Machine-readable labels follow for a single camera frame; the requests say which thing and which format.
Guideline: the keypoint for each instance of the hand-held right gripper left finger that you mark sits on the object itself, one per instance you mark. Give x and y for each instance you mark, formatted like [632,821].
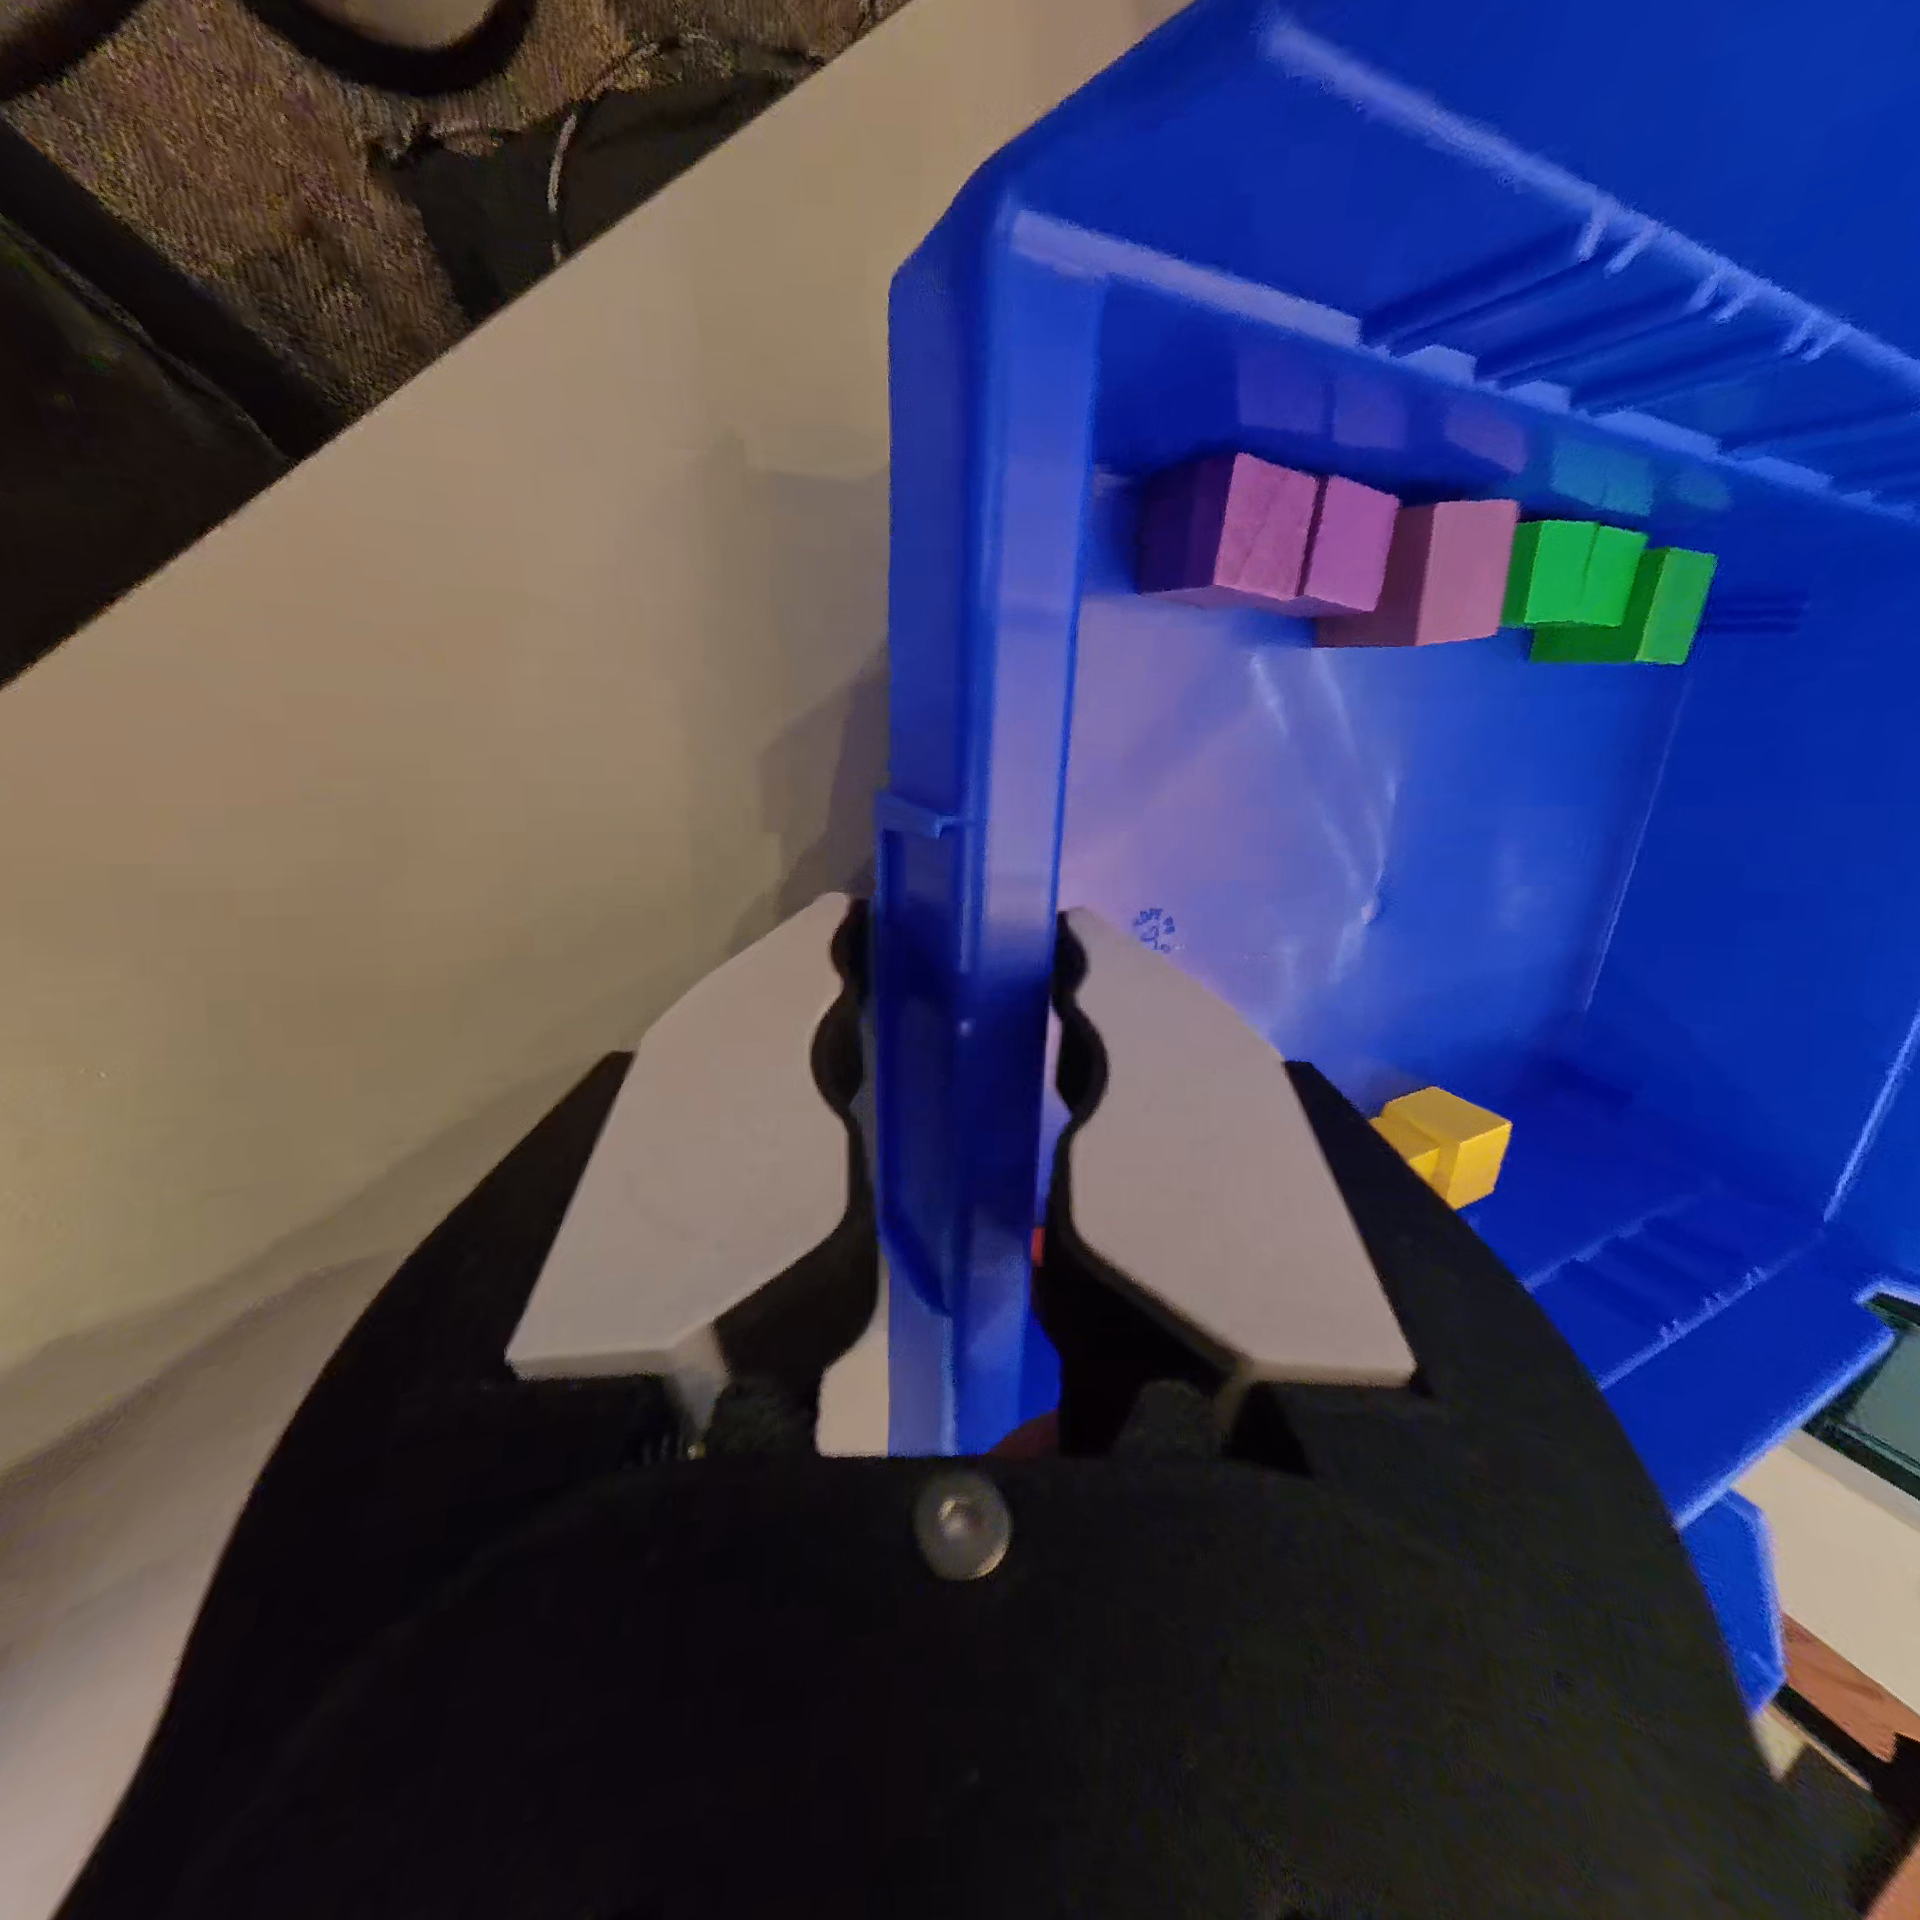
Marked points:
[704,1184]

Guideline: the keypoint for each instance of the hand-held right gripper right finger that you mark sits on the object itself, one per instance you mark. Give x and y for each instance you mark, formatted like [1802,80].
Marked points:
[1214,1200]

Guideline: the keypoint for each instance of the yellow wooden cube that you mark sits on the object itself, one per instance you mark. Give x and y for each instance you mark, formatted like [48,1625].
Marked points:
[1476,1180]
[1433,1123]

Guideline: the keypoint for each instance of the blue plastic storage bin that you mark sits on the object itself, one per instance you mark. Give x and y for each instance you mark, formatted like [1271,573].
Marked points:
[1348,839]

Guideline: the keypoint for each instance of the purple wooden cube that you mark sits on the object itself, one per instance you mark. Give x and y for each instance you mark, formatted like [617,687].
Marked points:
[1260,524]
[1440,579]
[1348,540]

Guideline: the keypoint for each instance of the green wooden cube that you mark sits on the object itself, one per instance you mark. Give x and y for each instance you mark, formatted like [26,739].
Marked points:
[1674,608]
[1617,570]
[1546,571]

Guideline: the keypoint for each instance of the dark tablet screen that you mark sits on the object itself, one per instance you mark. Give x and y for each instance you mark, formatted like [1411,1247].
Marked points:
[1874,1410]

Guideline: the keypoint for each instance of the dark furniture part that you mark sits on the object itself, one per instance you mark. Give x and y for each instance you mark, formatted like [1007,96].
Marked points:
[119,421]

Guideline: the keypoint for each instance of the black curved band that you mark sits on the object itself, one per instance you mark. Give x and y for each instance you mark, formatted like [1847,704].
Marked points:
[299,52]

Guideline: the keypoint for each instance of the white round object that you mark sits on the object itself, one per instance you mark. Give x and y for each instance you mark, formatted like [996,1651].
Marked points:
[404,19]

